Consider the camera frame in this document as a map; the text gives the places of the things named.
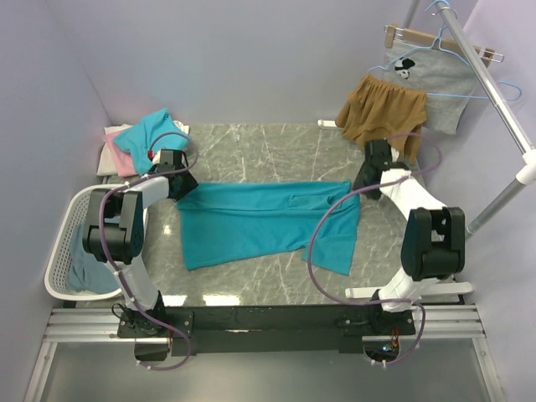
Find teal t shirt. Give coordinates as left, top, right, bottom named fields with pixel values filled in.
left=177, top=181, right=361, bottom=275

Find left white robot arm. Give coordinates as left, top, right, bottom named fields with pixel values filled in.
left=82, top=149, right=198, bottom=337

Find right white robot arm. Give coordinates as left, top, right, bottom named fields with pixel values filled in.
left=353, top=139, right=472, bottom=334

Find brown shorts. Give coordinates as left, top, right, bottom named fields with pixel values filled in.
left=335, top=74, right=427, bottom=163

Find folded pink t shirt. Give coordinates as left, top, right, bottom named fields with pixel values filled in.
left=105, top=128, right=137, bottom=178

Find folded cyan t shirt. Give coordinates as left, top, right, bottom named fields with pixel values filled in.
left=113, top=108, right=188, bottom=175

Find folded white t shirt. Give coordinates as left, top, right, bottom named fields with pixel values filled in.
left=96, top=120, right=192, bottom=176

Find grey panda cloth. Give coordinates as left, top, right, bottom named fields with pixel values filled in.
left=383, top=41, right=477, bottom=135

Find white laundry basket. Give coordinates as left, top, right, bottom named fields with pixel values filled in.
left=44, top=184, right=121, bottom=302

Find wooden clip hanger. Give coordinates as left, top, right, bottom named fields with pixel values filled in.
left=384, top=24, right=505, bottom=67

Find grey-blue t shirt in basket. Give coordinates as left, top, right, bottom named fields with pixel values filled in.
left=66, top=224, right=118, bottom=294

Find metal clothes rack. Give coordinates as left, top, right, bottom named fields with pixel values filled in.
left=317, top=0, right=536, bottom=300

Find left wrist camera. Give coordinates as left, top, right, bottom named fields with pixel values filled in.
left=147, top=148, right=165, bottom=165

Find light blue wire hanger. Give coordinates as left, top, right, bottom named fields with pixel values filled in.
left=368, top=1, right=523, bottom=101

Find aluminium rail frame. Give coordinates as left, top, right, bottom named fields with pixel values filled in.
left=23, top=305, right=506, bottom=401

